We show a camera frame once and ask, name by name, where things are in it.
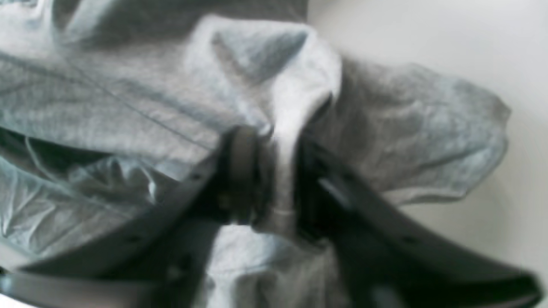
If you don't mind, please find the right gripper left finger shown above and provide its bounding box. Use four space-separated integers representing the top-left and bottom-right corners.
1 126 262 308

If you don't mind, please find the grey Hugging Face T-shirt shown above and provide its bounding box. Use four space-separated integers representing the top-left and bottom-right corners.
0 0 512 308

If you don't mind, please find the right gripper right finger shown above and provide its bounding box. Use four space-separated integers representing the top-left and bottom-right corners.
296 135 543 308

